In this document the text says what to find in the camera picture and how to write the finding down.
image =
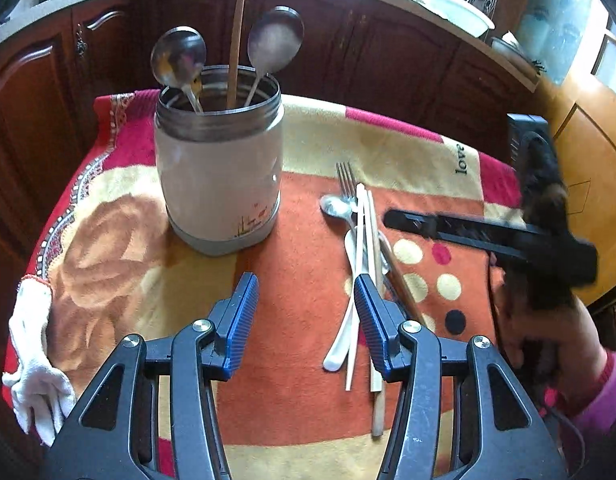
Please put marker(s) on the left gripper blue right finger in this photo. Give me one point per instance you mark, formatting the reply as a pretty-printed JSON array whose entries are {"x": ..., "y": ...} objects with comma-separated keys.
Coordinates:
[{"x": 380, "y": 320}]

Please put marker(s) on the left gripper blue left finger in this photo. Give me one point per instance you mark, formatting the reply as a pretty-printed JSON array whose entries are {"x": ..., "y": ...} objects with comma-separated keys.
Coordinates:
[{"x": 232, "y": 319}]

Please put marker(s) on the white plastic soup spoon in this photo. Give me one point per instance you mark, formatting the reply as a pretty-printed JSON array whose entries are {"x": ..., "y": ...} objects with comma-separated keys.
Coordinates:
[{"x": 336, "y": 355}]

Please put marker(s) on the brown wooden chopstick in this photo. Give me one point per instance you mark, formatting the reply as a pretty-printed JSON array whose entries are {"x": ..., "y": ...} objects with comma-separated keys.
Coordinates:
[{"x": 399, "y": 288}]

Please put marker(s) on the large steel spoon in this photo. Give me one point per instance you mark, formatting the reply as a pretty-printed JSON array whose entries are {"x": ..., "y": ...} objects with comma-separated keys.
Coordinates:
[
  {"x": 273, "y": 42},
  {"x": 177, "y": 59}
]

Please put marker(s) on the pink sleeve right forearm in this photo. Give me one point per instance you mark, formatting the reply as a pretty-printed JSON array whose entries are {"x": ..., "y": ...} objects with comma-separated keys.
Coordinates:
[{"x": 595, "y": 419}]

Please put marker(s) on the right bare hand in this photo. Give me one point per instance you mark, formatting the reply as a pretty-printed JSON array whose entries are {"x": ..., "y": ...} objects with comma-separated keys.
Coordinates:
[{"x": 544, "y": 326}]

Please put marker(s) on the red orange patterned blanket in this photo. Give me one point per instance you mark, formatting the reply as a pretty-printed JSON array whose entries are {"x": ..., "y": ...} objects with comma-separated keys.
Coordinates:
[{"x": 107, "y": 264}]

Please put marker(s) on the small steel spoon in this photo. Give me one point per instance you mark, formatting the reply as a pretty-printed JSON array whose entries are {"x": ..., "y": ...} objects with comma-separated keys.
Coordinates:
[{"x": 336, "y": 207}]

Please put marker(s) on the steel fork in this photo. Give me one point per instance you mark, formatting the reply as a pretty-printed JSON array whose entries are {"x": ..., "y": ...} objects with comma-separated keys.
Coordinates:
[{"x": 348, "y": 186}]

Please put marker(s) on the white steel utensil canister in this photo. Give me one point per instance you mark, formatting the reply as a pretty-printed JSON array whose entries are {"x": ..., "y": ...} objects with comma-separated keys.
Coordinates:
[{"x": 220, "y": 171}]

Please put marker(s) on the white cotton glove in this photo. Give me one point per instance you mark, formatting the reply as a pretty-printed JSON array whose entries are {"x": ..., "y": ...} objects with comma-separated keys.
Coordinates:
[{"x": 41, "y": 394}]

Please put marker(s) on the wooden door with glass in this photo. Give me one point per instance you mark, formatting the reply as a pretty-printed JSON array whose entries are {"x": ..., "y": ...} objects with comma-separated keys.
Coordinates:
[{"x": 575, "y": 43}]

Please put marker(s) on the white basin on counter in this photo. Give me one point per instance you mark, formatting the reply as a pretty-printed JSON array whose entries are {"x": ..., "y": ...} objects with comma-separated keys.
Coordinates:
[{"x": 462, "y": 14}]

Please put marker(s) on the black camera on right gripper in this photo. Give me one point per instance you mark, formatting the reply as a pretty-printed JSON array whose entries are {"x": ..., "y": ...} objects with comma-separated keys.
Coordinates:
[{"x": 522, "y": 128}]

